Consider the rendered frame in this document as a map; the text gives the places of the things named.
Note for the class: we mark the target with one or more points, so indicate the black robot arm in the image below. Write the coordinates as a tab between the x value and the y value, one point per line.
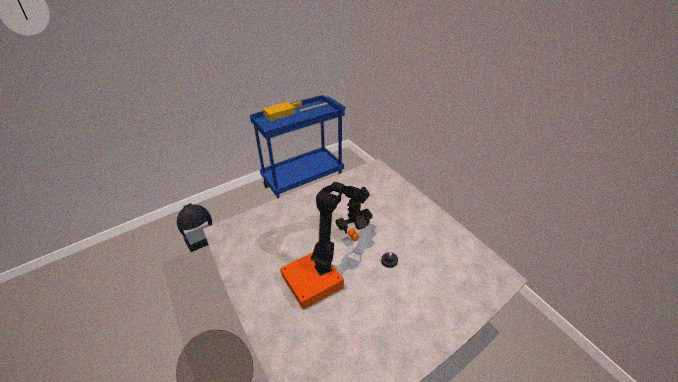
326	204

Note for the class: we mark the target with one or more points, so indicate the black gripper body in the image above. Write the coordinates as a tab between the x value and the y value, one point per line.
342	224

